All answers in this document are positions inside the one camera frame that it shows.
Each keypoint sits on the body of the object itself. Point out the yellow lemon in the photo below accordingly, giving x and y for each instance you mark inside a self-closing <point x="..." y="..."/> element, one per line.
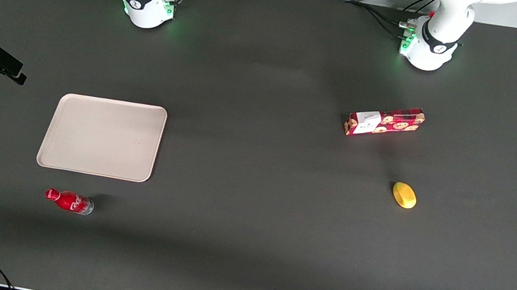
<point x="404" y="195"/>

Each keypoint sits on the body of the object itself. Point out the red cookie box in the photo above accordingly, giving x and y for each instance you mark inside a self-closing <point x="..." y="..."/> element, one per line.
<point x="385" y="121"/>

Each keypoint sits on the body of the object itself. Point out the red coke bottle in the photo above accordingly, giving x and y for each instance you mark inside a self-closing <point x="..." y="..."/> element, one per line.
<point x="69" y="200"/>

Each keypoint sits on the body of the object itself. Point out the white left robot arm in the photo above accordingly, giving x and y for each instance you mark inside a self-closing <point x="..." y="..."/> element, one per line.
<point x="432" y="42"/>

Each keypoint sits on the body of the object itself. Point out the beige plastic tray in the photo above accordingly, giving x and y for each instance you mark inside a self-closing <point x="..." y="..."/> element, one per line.
<point x="103" y="136"/>

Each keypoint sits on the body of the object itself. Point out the dark grey table mat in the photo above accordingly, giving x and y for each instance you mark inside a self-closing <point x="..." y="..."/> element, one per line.
<point x="245" y="217"/>

